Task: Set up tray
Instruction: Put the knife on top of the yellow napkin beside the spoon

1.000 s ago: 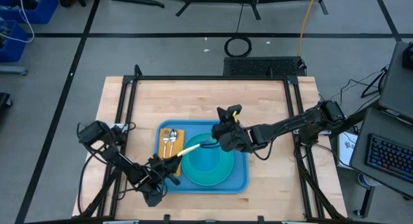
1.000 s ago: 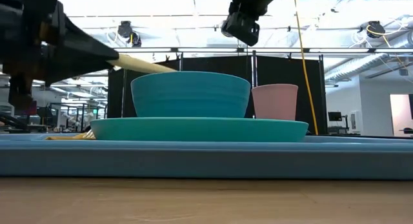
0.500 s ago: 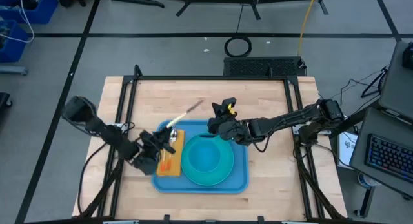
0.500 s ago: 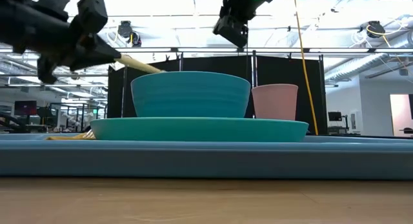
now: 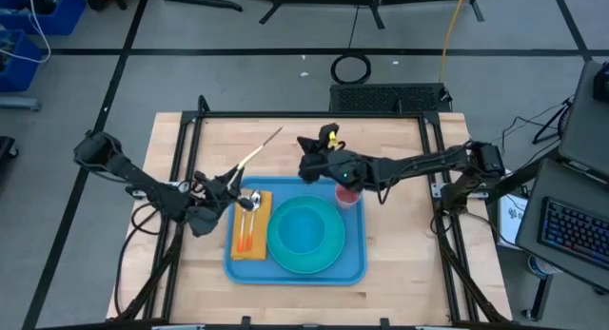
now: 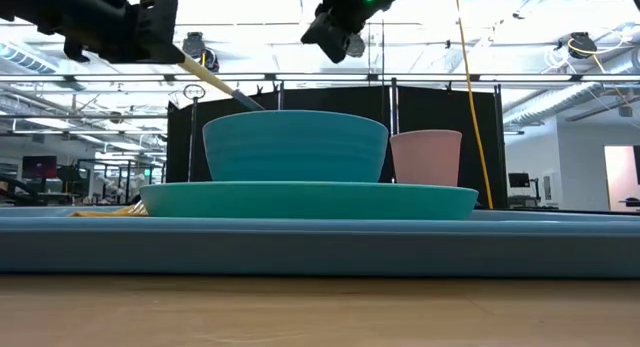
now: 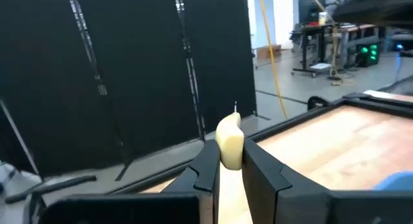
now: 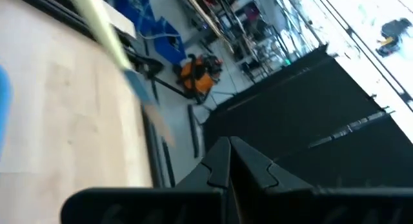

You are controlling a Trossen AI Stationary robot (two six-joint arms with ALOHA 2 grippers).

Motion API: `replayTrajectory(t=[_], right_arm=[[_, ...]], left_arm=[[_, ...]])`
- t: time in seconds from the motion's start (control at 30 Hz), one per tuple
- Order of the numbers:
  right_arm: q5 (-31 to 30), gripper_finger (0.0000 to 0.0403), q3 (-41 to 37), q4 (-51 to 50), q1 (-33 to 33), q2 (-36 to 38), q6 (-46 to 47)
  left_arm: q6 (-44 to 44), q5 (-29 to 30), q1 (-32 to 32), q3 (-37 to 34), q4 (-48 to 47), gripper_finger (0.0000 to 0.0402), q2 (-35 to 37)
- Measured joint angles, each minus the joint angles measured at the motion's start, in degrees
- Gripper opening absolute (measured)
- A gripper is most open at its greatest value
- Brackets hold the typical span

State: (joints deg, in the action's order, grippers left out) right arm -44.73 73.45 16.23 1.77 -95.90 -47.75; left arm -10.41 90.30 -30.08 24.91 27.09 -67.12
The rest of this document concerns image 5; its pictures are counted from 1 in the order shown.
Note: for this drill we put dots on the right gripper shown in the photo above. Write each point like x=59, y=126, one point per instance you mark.
x=345, y=166

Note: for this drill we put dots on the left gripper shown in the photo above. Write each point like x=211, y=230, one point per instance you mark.
x=221, y=192

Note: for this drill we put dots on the yellow-orange cloth napkin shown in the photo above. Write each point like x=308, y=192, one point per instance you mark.
x=264, y=235

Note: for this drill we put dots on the pink plastic cup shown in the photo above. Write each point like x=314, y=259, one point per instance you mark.
x=347, y=197

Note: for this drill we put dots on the blue plastic bowl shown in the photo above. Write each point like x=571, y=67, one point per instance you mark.
x=302, y=232

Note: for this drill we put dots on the teal plastic plate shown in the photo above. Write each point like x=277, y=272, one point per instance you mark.
x=333, y=244

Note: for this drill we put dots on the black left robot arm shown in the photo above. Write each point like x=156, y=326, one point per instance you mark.
x=143, y=182

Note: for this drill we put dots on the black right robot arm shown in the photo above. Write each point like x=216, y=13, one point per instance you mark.
x=428, y=163

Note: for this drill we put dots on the blue plastic tray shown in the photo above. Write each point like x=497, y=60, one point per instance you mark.
x=352, y=254

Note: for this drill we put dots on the white paper sheet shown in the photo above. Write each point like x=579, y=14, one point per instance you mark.
x=511, y=216

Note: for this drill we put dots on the grey side desk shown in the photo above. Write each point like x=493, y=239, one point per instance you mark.
x=583, y=125
x=533, y=211

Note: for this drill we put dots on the blue storage bin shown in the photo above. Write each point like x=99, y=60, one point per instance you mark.
x=21, y=68
x=66, y=16

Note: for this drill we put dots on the tape roll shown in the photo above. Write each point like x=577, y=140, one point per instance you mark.
x=537, y=267

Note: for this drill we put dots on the backlit keyboard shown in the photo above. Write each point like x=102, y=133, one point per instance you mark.
x=575, y=232

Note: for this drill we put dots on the black aluminium table frame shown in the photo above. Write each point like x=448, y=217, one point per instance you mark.
x=309, y=115

